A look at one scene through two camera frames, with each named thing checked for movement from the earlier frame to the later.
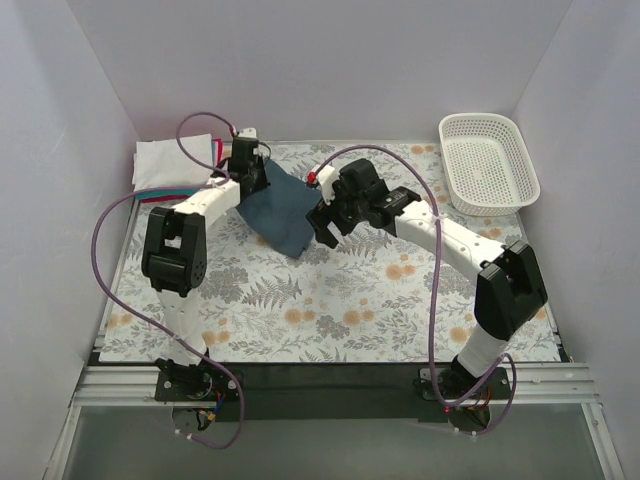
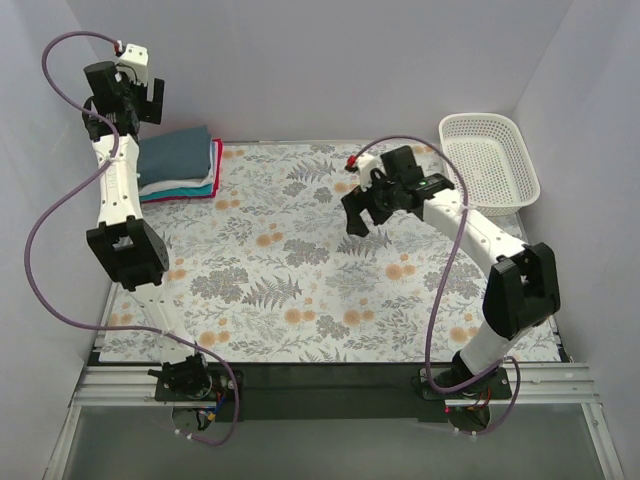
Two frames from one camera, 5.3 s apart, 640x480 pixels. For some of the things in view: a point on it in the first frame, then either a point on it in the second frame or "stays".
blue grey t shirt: (279, 213) → (174, 156)
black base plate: (334, 393) stays
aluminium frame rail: (534, 384) stays
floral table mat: (379, 294) stays
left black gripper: (257, 179) → (148, 100)
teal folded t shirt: (172, 193) stays
